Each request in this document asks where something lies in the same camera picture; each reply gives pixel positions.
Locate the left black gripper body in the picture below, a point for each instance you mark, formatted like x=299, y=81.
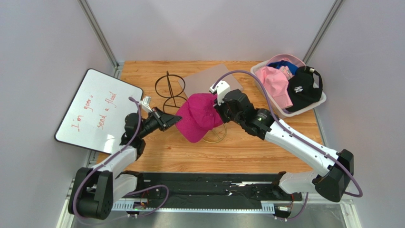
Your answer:
x=153, y=122

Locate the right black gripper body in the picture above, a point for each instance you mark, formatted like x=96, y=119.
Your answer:
x=223, y=110

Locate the magenta baseball cap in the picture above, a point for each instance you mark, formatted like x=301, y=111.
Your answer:
x=198, y=117

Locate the pink bucket hat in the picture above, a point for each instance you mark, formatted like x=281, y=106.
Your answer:
x=276, y=84

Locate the black NY baseball cap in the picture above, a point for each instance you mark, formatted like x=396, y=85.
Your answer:
x=304, y=88

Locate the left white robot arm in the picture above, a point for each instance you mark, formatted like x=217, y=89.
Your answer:
x=97, y=189

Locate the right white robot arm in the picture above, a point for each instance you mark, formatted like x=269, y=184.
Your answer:
x=332, y=171

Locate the white plastic basket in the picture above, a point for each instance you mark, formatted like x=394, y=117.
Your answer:
x=280, y=112

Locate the grey flat board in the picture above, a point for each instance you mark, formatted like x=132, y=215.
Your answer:
x=202, y=81

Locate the white whiteboard with red writing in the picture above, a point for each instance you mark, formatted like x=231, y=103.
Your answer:
x=95, y=119

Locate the blue hat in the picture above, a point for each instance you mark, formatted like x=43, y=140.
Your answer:
x=278, y=65

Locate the light pink cap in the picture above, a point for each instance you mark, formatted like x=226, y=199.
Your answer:
x=287, y=57

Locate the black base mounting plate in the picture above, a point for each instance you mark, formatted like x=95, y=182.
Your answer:
x=208, y=192

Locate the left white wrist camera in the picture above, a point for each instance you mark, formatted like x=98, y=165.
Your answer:
x=145, y=104

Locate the black wire hat stand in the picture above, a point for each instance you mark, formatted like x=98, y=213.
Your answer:
x=170, y=87

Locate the gold wire hat stand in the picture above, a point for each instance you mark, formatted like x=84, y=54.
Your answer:
x=215, y=135

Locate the left corner aluminium post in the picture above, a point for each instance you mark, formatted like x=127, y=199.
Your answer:
x=98, y=32

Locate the corner aluminium post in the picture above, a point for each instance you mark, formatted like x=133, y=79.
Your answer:
x=98, y=32
x=323, y=29

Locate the right corner aluminium post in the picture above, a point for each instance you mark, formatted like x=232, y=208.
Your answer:
x=323, y=29

